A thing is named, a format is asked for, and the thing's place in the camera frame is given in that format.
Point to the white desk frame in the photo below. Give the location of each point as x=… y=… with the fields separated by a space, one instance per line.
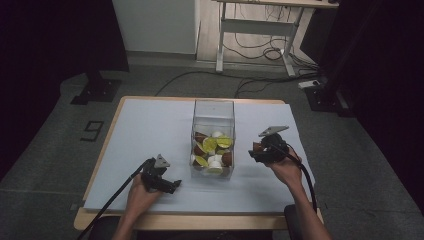
x=256 y=26

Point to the black stand base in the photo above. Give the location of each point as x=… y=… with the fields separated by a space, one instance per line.
x=328 y=100
x=98 y=90

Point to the white cabinet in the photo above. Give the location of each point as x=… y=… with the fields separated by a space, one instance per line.
x=156 y=26

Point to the brown coffee capsule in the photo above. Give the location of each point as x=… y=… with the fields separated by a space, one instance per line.
x=257 y=147

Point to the pile of coffee capsules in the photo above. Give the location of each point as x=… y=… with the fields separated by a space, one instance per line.
x=213 y=153

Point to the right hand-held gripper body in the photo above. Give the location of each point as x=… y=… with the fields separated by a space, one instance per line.
x=275 y=150

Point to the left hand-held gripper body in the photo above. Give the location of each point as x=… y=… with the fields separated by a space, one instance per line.
x=154 y=176

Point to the light blue table mat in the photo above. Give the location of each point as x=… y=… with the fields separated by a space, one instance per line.
x=150 y=140

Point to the person's right hand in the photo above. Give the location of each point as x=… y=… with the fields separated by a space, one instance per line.
x=290 y=170

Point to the black armrest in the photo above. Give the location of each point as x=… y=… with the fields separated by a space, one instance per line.
x=291 y=223

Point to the person's left hand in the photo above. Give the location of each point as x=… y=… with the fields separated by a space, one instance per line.
x=138 y=200

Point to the black curtain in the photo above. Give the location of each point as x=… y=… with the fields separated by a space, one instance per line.
x=50 y=50
x=386 y=83

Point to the wooden table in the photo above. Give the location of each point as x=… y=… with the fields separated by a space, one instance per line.
x=200 y=222

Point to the white power strip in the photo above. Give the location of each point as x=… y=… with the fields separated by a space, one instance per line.
x=308 y=84

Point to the clear plastic box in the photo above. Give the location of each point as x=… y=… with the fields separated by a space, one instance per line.
x=213 y=116

